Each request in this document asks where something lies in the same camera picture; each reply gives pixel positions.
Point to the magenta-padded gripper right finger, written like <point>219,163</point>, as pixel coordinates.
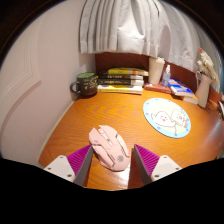
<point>165,166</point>

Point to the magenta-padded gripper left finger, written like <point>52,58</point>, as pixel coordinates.
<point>59,165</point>

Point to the pink computer mouse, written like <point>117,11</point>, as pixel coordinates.
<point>110,146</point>

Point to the round light blue mouse pad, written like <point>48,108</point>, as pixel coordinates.
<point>166,117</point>

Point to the orange book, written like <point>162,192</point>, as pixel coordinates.
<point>191,99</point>

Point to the red-brown book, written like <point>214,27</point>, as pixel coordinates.
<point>156,88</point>

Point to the blue book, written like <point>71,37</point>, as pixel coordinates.
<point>180,88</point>

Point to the white pitcher vase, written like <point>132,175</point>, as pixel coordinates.
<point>203,91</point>

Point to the dark mug with green inside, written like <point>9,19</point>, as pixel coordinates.
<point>87,85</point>

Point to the clear spray bottle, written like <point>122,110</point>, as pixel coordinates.
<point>166,78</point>

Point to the yellow and white book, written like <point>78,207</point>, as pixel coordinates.
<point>120,89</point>

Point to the thick black book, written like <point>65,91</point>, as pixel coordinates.
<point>121,82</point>

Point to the cream lidded tumbler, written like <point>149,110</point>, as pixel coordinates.
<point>156,71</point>

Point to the thin black book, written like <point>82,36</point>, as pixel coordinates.
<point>121,77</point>

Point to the white flower bouquet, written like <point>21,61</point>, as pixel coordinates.
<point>207,65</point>

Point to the white curtain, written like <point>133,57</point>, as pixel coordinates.
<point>140,26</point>

